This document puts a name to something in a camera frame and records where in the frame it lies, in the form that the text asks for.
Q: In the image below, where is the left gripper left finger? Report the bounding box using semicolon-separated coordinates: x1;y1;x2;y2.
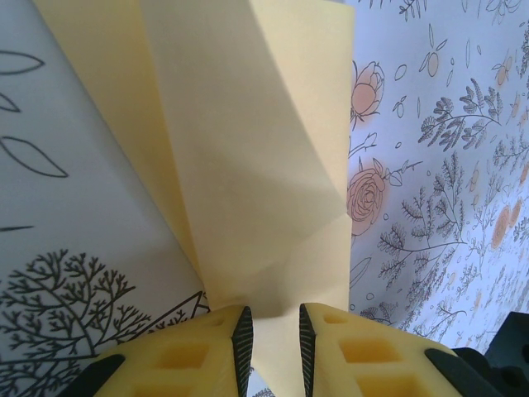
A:
80;305;254;397

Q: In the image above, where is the floral patterned table cover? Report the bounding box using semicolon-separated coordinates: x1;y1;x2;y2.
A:
0;0;529;397

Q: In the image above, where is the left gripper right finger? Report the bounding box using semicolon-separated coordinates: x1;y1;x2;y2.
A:
298;303;503;397

